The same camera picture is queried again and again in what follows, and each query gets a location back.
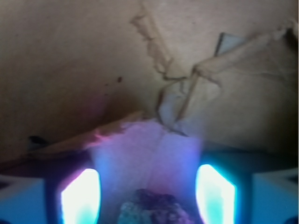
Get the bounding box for brown paper bag bin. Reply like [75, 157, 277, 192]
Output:
[0, 0, 299, 178]

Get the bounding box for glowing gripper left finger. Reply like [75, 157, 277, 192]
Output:
[44, 167, 102, 224]

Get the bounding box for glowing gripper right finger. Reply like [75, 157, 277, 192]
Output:
[195, 163, 254, 224]

